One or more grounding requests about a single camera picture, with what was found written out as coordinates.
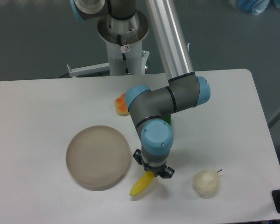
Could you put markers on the blue plastic bag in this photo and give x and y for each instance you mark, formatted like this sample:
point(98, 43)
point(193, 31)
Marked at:
point(253, 7)

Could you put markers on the white pear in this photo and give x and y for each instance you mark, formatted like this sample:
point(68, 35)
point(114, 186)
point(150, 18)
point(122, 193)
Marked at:
point(206, 182)

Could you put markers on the orange knotted bread roll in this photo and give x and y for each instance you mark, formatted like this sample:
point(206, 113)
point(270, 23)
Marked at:
point(120, 106)

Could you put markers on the green bell pepper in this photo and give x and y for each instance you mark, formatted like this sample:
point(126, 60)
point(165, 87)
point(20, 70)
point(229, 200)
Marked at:
point(168, 119)

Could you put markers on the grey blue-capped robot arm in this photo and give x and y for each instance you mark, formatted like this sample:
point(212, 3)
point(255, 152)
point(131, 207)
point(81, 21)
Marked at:
point(184, 90)

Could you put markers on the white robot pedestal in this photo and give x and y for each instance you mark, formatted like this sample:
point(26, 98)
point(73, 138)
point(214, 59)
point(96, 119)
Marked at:
point(123, 39)

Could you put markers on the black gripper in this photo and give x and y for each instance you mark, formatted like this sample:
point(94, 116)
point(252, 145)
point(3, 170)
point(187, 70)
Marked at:
point(158, 168)

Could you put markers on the beige round plate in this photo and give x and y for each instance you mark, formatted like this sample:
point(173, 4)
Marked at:
point(98, 157)

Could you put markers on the yellow banana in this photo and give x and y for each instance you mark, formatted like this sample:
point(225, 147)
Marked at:
point(142, 183)

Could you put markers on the grey metal leg right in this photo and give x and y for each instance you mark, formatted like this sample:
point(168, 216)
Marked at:
point(274, 119)

